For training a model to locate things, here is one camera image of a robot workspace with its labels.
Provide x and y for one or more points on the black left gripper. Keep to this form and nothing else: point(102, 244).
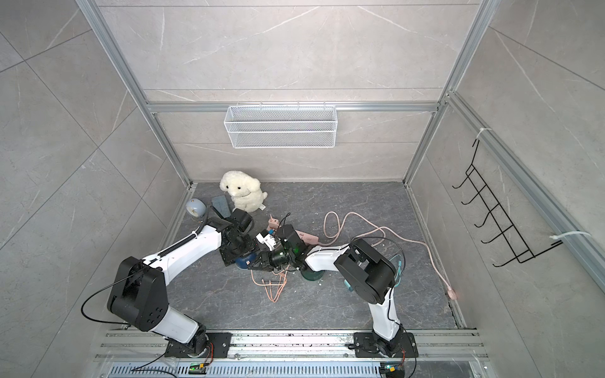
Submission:
point(252, 242)

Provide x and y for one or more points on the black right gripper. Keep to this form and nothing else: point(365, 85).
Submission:
point(269, 261)

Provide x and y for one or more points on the pink power strip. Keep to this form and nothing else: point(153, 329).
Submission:
point(384, 230)

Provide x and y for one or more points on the pink USB charger adapter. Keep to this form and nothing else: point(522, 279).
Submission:
point(273, 223)

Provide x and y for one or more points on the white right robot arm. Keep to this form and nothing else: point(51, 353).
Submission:
point(367, 272)

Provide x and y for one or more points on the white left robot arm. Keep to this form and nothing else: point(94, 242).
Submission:
point(139, 298)

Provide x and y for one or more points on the grey-blue glasses case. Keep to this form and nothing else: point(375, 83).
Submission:
point(221, 206)

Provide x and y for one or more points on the white plush dog toy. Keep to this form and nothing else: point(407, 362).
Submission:
point(244, 190)

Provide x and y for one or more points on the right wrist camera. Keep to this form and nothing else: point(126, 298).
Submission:
point(268, 239)

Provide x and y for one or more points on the white wire mesh basket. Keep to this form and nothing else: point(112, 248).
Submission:
point(258, 127)

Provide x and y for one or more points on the metal base rail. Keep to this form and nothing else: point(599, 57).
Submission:
point(292, 353)

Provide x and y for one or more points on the black wall hook rack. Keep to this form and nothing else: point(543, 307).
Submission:
point(497, 215)

